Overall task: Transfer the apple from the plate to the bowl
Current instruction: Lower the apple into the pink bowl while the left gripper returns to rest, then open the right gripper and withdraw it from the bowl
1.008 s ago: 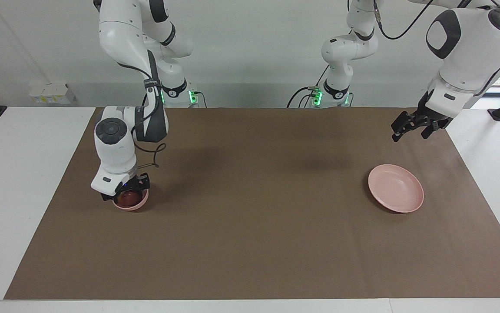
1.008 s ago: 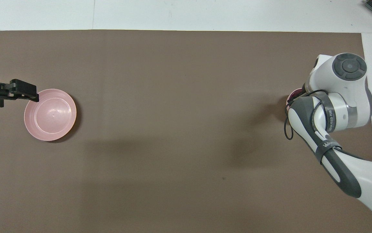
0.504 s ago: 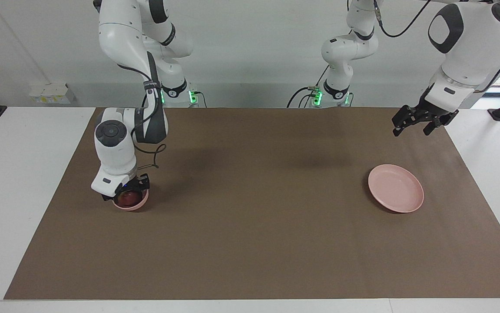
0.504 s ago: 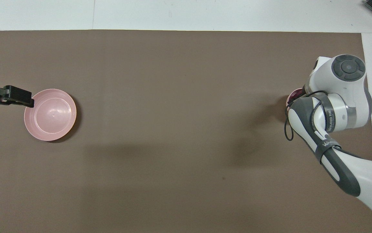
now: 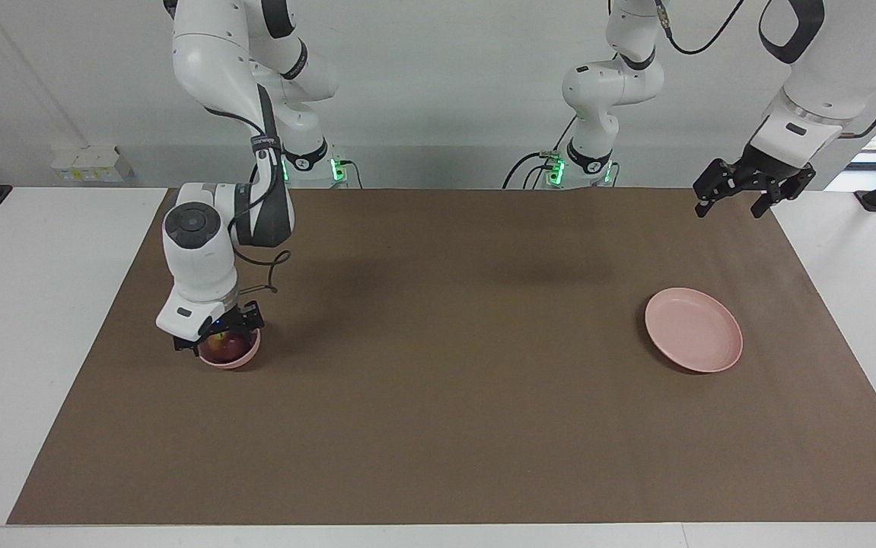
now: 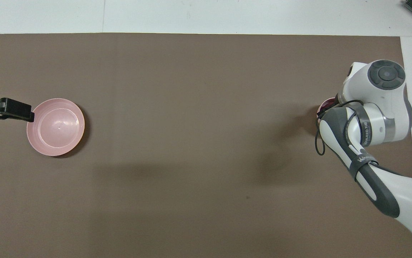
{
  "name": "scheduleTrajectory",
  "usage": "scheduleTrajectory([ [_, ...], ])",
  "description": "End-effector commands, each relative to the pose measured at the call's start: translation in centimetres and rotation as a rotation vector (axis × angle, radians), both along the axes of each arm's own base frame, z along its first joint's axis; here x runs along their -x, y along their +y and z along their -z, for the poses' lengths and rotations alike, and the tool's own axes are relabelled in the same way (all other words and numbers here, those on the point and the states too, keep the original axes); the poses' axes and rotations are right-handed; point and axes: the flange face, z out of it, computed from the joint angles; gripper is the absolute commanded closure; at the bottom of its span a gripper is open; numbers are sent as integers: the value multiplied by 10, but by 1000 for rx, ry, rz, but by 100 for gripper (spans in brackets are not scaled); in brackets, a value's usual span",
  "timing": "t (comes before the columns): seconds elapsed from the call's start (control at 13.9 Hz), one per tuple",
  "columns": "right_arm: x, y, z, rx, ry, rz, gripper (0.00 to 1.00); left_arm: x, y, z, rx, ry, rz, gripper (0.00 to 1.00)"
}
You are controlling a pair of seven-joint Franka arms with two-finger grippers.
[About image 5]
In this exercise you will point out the pink bowl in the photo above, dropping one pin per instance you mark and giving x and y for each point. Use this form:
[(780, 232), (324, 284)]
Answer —
[(243, 361)]

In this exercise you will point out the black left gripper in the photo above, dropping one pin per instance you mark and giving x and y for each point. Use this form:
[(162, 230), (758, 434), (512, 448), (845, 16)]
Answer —
[(772, 169)]

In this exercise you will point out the white wall socket box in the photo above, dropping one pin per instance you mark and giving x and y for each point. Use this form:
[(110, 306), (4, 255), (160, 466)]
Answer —
[(91, 164)]

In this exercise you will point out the dark red apple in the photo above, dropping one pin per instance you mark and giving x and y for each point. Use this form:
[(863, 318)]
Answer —
[(226, 348)]

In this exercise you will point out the brown table mat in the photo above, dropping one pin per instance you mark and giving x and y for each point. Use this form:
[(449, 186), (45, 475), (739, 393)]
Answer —
[(445, 380)]

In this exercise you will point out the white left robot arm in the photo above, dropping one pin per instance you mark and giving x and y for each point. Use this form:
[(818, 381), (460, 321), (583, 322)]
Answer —
[(613, 84)]

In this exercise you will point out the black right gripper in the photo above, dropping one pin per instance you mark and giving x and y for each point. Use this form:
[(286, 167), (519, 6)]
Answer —
[(228, 321)]

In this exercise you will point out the pink plate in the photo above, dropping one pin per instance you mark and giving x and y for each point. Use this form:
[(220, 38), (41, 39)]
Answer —
[(692, 329)]

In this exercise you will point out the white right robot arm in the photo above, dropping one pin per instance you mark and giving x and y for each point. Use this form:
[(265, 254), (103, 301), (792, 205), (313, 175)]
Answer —
[(202, 251)]

